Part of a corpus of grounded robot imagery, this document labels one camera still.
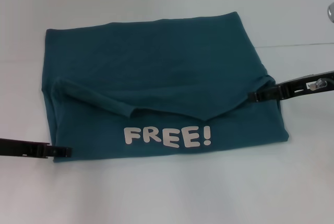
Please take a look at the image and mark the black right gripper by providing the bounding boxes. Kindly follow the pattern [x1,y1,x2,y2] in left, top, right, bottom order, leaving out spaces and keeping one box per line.
[247,70,334,103]

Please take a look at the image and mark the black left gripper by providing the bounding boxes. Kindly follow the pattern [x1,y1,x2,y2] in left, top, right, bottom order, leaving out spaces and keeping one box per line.
[0,137,74,160]

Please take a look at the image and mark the right gripper cable with plug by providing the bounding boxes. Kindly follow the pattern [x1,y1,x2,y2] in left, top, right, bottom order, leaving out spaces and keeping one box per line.
[305,78,334,91]

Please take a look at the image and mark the teal blue t-shirt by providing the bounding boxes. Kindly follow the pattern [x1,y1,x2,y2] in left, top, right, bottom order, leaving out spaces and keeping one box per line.
[41,11,290,163]

